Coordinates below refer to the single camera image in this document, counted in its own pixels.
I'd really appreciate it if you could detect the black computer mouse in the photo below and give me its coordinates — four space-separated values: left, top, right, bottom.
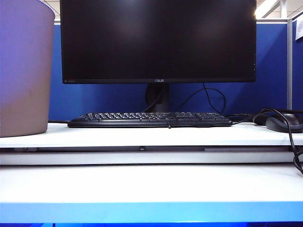
265 113 303 132

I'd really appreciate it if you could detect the pink plastic trash can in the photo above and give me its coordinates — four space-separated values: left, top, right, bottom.
0 0 55 138

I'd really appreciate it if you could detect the thin black keyboard cable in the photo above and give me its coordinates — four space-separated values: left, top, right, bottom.
226 113 254 124

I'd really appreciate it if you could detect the blue office partition panel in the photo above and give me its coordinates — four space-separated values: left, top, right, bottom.
292 19 303 111
48 20 288 123

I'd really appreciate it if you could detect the grey metal partition post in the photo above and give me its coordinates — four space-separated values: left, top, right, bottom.
286 18 294 110

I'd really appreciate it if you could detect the black monitor stand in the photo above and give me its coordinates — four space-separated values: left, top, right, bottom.
144 82 171 113

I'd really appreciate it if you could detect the thin black monitor cable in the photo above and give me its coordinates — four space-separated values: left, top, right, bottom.
179 82 227 114

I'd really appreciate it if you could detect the white paper wall sign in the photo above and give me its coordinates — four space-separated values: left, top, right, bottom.
295 19 303 41

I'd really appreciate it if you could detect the black computer keyboard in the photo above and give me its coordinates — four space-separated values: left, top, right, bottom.
67 111 234 129

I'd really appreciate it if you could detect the fluorescent ceiling light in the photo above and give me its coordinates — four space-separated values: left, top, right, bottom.
255 0 282 19

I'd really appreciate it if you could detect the thick black mouse cable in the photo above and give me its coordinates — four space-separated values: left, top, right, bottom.
252 107 303 176

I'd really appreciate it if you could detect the grey metal desk rail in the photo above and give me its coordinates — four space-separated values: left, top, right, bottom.
0 145 293 153

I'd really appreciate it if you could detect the black ASUS computer monitor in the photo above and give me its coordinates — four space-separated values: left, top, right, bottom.
60 0 258 84

